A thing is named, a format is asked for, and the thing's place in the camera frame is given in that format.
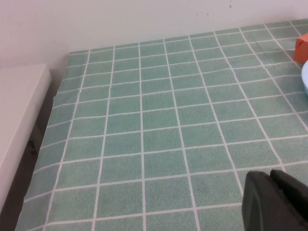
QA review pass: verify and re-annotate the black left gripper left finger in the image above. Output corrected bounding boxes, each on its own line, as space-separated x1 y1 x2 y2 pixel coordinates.
242 171 301 231

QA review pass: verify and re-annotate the light blue plastic plate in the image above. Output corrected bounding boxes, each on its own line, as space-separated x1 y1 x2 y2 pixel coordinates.
301 60 308 97

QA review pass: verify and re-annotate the orange foam cube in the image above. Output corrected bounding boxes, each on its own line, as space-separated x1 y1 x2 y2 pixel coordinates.
293 33 308 64

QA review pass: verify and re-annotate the green checked tablecloth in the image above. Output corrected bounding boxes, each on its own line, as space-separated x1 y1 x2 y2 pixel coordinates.
15 19 308 231

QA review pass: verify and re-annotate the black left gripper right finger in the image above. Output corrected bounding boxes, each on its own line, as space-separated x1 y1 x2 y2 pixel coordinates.
269 169 308 231

